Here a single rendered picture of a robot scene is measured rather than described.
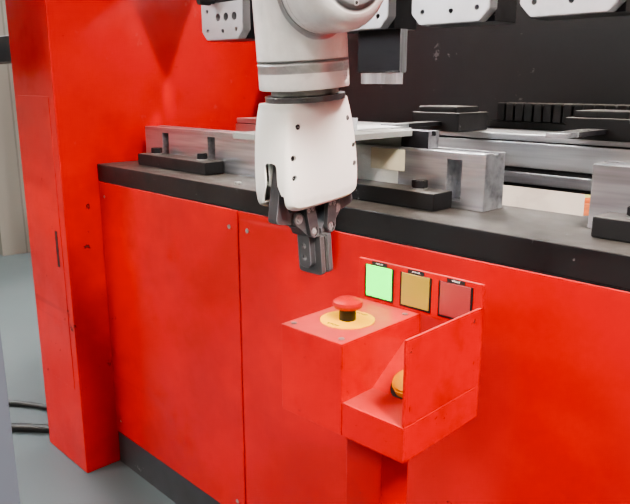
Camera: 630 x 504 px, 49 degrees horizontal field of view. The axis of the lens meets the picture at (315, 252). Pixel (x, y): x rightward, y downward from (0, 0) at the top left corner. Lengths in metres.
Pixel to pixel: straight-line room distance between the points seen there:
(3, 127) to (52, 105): 2.89
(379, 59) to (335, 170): 0.67
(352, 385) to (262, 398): 0.64
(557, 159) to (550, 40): 0.39
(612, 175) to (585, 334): 0.23
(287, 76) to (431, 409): 0.43
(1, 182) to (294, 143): 4.21
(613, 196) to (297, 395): 0.52
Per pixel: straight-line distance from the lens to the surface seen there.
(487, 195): 1.16
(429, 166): 1.21
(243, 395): 1.54
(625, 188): 1.05
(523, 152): 1.41
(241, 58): 2.17
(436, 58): 1.86
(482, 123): 1.51
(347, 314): 0.89
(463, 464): 1.16
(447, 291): 0.90
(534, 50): 1.71
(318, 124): 0.63
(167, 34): 2.02
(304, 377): 0.88
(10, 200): 4.80
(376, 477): 0.93
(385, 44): 1.30
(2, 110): 4.75
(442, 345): 0.82
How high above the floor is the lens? 1.08
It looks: 14 degrees down
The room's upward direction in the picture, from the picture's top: straight up
